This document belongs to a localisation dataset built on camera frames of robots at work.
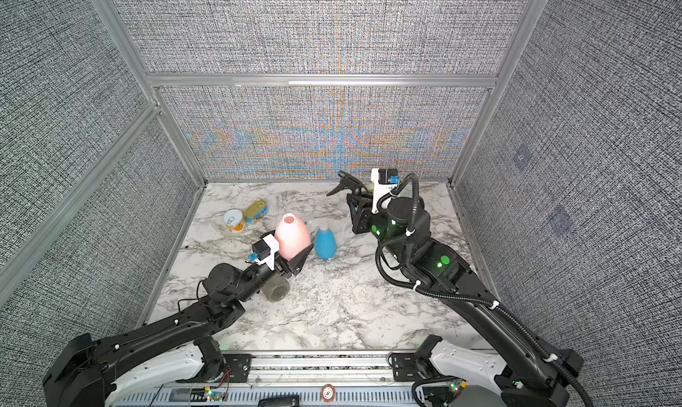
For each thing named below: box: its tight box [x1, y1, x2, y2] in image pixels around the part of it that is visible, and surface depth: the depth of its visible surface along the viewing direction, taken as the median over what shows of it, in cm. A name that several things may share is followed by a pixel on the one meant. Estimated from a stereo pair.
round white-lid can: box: [223, 208, 245, 232], surface depth 102 cm
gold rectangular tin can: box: [243, 199, 269, 224], surface depth 108 cm
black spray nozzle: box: [325, 170, 369, 197], surface depth 61 cm
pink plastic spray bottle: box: [274, 212, 311, 261], surface depth 56 cm
